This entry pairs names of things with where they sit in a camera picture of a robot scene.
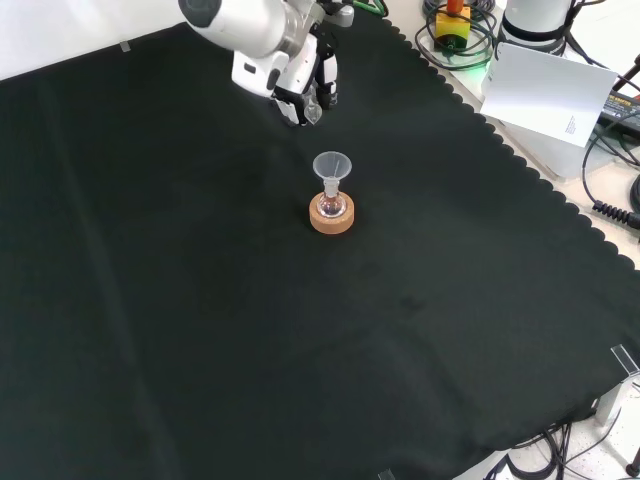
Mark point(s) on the black power adapter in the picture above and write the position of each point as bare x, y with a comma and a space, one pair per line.
622, 107

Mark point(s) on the clear tape strip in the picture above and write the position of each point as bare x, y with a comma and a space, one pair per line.
625, 357

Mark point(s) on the white metal bracket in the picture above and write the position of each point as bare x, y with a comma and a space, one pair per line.
612, 400

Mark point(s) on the pale board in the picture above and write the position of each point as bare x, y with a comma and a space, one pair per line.
545, 90

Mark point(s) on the grey box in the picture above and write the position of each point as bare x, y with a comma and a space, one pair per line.
560, 160

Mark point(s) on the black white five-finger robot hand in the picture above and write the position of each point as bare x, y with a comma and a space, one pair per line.
260, 72

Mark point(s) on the clear plastic funnel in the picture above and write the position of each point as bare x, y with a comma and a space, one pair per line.
331, 167

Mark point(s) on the clear glass graduated cylinder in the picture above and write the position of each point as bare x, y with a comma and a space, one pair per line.
313, 112

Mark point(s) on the clear round-bottom flask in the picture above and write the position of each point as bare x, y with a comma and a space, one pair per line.
332, 205

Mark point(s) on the yellow stop button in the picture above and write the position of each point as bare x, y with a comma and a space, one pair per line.
452, 27

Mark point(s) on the grey tape piece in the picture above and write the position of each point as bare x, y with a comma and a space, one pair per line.
385, 475
125, 47

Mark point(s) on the black cloth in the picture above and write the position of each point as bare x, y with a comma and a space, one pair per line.
200, 300

